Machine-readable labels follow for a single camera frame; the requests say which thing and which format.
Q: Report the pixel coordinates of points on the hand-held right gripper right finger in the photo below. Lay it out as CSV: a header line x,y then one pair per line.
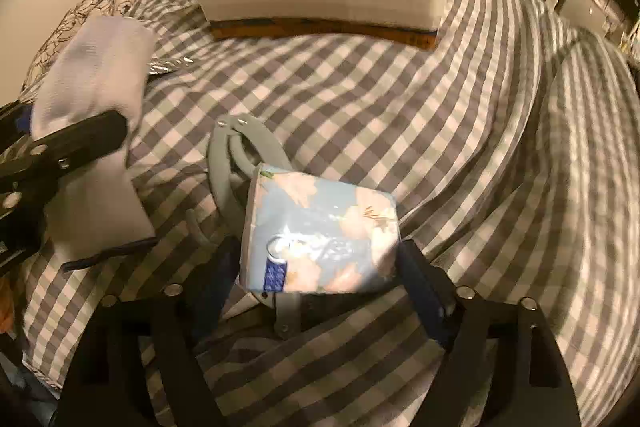
x,y
419,283

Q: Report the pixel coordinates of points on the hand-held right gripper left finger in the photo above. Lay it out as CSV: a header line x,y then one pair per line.
x,y
219,268

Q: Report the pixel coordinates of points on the grey checked blanket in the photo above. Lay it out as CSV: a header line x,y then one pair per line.
x,y
450,157

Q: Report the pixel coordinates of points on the grey plastic hanger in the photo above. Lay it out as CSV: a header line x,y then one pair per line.
x,y
235,157

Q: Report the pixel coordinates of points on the silver foil packet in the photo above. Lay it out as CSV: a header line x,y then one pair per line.
x,y
167,66

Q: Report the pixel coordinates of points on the white cloth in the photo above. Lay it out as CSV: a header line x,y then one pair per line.
x,y
95,107

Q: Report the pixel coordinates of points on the blue floral tissue packet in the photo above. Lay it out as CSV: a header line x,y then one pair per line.
x,y
320,237

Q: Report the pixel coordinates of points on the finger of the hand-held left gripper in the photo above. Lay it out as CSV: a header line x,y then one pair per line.
x,y
112,253
85,138

